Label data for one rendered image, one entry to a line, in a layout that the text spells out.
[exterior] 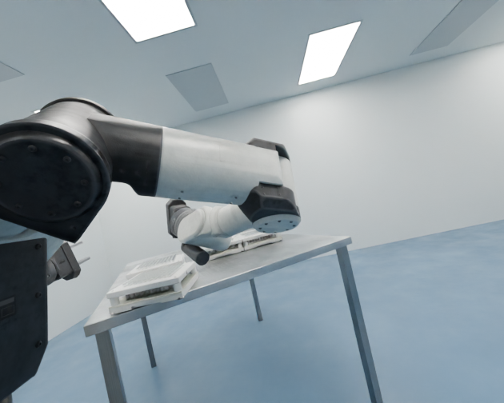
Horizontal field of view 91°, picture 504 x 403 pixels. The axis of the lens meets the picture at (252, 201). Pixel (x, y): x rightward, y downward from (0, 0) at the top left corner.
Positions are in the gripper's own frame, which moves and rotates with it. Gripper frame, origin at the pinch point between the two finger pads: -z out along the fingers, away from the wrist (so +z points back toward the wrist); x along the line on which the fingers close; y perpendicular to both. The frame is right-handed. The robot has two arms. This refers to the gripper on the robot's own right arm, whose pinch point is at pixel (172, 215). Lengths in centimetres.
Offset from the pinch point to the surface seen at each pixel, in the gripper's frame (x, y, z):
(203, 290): 29.7, 9.4, 0.1
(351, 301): 50, 76, 19
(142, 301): 28.0, -10.5, -3.2
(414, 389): 104, 108, 40
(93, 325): 32.5, -24.4, -7.1
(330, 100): -110, 361, -211
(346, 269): 36, 76, 16
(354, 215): 89, 367, -154
